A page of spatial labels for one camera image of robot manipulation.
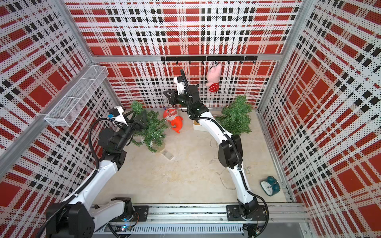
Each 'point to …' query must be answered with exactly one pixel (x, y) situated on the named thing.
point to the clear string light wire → (150, 143)
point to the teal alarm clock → (271, 186)
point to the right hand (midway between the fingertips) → (166, 90)
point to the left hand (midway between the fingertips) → (143, 110)
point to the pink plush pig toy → (213, 74)
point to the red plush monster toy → (170, 114)
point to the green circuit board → (125, 228)
